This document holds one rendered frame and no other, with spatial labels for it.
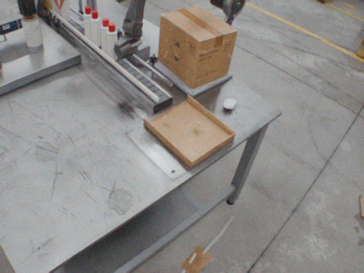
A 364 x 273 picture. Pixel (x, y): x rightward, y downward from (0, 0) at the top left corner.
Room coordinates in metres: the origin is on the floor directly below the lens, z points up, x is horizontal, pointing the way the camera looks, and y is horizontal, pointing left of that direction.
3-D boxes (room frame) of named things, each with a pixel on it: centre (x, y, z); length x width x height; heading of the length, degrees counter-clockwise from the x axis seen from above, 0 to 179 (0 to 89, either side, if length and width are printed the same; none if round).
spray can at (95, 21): (1.49, 0.55, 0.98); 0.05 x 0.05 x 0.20
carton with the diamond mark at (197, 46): (1.45, 0.02, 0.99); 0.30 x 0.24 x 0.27; 44
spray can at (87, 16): (1.53, 0.60, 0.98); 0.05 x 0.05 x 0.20
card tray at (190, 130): (1.00, -0.01, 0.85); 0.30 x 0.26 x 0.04; 49
